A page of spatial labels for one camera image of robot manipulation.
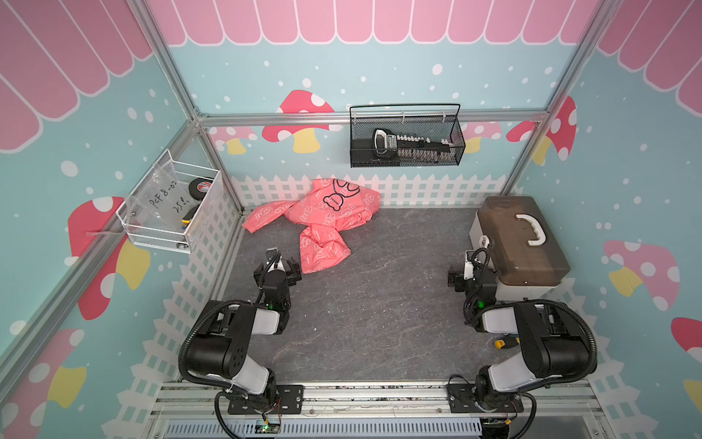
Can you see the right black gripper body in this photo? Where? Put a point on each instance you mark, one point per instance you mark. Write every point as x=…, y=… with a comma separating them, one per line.
x=462, y=284

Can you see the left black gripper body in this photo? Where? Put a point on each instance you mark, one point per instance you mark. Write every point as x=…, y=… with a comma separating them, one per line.
x=292, y=275

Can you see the pink patterned kids jacket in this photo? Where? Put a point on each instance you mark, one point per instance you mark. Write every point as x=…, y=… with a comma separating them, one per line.
x=330, y=208

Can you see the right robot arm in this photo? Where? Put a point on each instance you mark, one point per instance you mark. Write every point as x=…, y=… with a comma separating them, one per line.
x=556, y=345

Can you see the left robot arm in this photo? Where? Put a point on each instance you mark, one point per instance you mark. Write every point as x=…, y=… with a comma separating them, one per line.
x=216, y=350

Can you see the brown lidded toolbox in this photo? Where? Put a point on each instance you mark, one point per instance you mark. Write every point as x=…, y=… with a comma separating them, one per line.
x=524, y=253

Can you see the yellow black screwdriver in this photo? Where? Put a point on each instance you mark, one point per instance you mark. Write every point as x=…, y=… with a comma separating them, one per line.
x=507, y=343

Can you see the yellow tool in basket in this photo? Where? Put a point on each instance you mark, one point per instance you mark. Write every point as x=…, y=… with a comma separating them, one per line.
x=189, y=216

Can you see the black tape roll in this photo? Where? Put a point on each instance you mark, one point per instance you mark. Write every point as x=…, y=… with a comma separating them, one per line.
x=199, y=188

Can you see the clear plastic labelled bag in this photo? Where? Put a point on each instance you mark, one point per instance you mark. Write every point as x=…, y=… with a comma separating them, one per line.
x=160, y=202

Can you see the green circuit board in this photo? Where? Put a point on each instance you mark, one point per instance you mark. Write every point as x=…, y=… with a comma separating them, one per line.
x=267, y=428

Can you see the socket wrench set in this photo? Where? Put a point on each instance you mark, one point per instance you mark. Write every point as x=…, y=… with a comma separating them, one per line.
x=388, y=145

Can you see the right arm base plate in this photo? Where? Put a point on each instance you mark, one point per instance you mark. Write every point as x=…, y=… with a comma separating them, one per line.
x=464, y=398

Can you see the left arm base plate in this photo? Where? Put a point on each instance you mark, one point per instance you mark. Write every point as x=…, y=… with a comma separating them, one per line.
x=285, y=399

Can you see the white wire basket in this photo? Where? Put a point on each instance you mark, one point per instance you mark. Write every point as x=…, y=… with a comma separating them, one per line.
x=207, y=225

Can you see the black wire mesh basket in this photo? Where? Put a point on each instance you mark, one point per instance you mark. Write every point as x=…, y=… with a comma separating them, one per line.
x=436, y=121

